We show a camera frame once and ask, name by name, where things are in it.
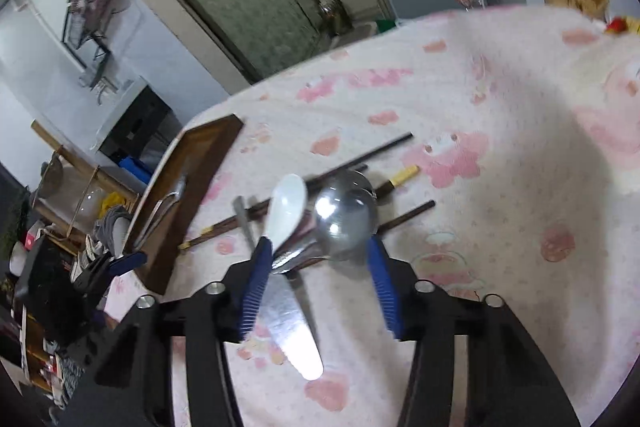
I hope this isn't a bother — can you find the blue plastic crate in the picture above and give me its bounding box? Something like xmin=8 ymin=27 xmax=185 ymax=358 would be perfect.
xmin=117 ymin=157 xmax=154 ymax=184

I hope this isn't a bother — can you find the pink printed blanket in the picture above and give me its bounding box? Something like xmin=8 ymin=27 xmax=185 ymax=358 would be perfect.
xmin=102 ymin=4 xmax=640 ymax=427

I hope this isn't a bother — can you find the utensil holder pot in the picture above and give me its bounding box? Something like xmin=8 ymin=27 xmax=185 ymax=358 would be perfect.
xmin=319 ymin=0 xmax=353 ymax=38

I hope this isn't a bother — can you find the brown wooden tray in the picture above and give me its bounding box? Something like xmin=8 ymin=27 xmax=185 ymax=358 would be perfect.
xmin=124 ymin=113 xmax=246 ymax=296

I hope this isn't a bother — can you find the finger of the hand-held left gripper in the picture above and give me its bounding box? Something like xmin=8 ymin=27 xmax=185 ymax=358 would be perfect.
xmin=72 ymin=251 xmax=149 ymax=299

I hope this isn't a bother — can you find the white ceramic spoon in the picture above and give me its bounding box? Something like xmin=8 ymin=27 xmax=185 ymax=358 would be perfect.
xmin=261 ymin=173 xmax=308 ymax=253

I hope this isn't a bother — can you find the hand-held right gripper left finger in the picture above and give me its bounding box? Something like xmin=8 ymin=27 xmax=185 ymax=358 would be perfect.
xmin=60 ymin=237 xmax=274 ymax=427

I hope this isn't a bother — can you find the serrated metal knife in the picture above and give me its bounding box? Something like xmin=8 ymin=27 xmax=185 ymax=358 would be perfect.
xmin=232 ymin=196 xmax=325 ymax=381

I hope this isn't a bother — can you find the metal spoon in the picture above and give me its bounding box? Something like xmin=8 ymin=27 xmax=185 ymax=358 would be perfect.
xmin=134 ymin=176 xmax=188 ymax=253

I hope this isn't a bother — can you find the large metal ladle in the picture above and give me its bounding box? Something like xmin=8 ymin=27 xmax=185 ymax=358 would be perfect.
xmin=270 ymin=169 xmax=379 ymax=276

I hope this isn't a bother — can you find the yellow bag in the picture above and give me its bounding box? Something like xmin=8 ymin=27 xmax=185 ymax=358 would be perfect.
xmin=100 ymin=192 xmax=126 ymax=218

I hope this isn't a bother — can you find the wooden rack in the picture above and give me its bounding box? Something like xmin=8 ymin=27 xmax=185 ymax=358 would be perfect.
xmin=30 ymin=119 xmax=142 ymax=254

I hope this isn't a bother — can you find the black yellow handled utensil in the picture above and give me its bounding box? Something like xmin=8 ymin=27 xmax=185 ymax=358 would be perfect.
xmin=374 ymin=165 xmax=420 ymax=202

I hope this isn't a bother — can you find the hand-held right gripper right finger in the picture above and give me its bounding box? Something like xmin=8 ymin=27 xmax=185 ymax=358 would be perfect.
xmin=365 ymin=237 xmax=583 ymax=427

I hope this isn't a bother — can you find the black wire wall rack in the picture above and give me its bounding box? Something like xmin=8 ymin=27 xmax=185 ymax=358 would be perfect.
xmin=60 ymin=0 xmax=132 ymax=94

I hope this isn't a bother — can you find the black cabinet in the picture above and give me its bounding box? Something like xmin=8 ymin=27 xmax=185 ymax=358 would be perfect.
xmin=96 ymin=84 xmax=184 ymax=164

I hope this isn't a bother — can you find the red yellow toy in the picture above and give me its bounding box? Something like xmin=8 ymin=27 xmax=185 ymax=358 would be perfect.
xmin=602 ymin=16 xmax=640 ymax=36

